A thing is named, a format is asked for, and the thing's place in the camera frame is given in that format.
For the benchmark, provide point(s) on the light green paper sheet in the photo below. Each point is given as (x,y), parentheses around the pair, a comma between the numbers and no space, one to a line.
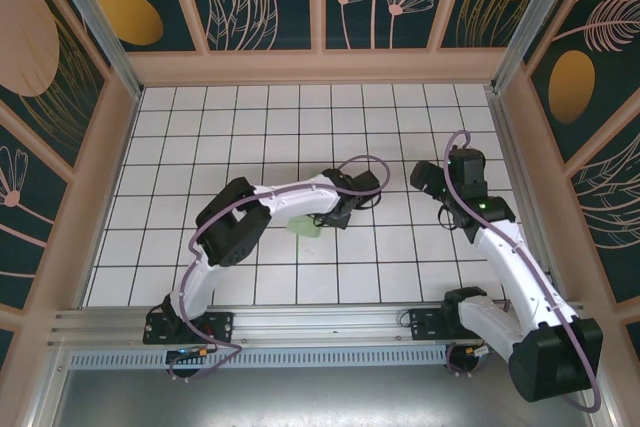
(305,227)

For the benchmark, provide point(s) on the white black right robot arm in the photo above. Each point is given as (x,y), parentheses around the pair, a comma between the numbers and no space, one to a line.
(520,272)

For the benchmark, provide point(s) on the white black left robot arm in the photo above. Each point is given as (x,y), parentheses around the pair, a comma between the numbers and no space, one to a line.
(300,197)

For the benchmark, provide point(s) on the grey metal sheet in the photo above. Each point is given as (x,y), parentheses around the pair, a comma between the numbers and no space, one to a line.
(320,397)

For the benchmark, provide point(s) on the wide aluminium profile beam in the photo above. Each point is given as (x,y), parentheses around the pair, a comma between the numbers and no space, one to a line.
(320,322)

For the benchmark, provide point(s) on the small circuit board with connector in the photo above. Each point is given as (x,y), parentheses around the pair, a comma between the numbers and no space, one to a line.
(192,353)
(470,352)

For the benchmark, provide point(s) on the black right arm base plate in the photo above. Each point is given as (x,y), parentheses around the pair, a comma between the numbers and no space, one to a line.
(425,324)

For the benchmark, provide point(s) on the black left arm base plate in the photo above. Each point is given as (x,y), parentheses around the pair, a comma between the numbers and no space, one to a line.
(220,327)

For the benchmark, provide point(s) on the aluminium corner post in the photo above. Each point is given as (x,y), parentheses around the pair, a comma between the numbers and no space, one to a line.
(526,22)
(96,22)

